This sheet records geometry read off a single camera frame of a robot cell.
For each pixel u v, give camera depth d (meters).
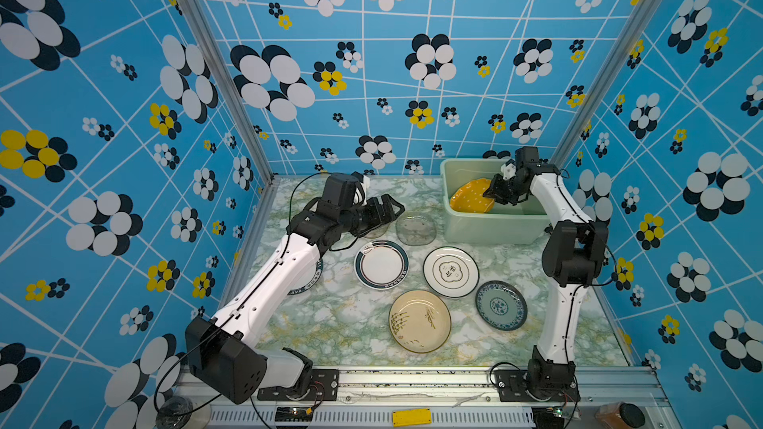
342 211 0.56
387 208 0.65
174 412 0.62
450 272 0.94
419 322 0.85
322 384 0.73
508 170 0.93
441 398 0.72
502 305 0.87
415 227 1.04
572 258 0.57
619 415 0.63
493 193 0.90
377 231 1.02
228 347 0.38
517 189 0.85
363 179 0.70
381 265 0.94
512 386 0.72
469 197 1.05
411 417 0.69
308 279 0.91
